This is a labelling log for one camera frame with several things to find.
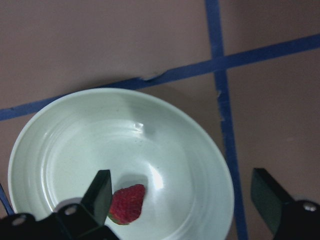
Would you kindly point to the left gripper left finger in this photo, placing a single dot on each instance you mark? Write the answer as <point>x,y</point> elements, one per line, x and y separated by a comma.
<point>98,197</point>

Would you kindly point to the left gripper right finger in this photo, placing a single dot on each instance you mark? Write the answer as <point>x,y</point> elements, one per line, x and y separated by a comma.
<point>269,198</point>

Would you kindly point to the light green plate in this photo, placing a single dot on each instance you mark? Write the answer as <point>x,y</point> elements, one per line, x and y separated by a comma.
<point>141,139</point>

